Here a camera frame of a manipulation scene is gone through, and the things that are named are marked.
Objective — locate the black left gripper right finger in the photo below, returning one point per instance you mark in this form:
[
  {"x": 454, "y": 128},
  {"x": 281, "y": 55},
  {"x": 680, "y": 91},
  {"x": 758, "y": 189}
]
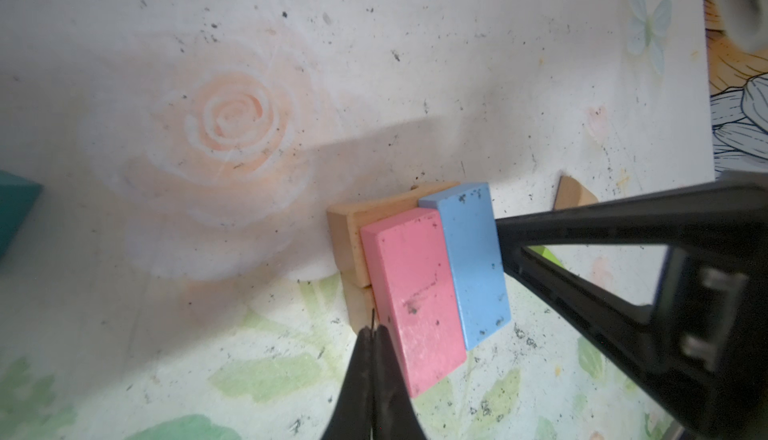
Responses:
[{"x": 394, "y": 416}]

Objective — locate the natural wood rectangular block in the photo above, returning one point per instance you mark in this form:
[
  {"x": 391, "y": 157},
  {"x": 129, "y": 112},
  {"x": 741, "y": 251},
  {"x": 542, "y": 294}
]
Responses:
[{"x": 359, "y": 299}]

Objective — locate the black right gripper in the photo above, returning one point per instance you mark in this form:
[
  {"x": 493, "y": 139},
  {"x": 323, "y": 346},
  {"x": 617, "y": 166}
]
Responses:
[{"x": 710, "y": 371}]

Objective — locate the light blue wood block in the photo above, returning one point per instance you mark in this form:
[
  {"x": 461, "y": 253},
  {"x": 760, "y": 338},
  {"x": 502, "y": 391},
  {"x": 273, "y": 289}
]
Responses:
[{"x": 474, "y": 253}]

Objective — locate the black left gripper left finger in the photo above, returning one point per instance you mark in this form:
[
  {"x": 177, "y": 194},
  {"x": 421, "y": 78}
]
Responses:
[{"x": 353, "y": 413}]

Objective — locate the pink wood block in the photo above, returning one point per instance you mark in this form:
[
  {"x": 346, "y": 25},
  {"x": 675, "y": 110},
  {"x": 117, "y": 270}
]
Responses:
[{"x": 413, "y": 287}]

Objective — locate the natural wood arch block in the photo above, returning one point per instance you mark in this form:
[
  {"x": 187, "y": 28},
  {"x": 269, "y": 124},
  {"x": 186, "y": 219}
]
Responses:
[{"x": 345, "y": 221}]

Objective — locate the teal wood cube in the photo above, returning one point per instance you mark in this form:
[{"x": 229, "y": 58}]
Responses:
[{"x": 18, "y": 196}]

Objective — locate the green wood block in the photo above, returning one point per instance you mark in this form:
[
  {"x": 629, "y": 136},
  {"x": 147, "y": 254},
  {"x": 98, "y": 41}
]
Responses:
[{"x": 547, "y": 254}]

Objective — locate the quarter round wood block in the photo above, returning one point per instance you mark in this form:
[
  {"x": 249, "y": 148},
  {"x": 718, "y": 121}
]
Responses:
[{"x": 572, "y": 194}]

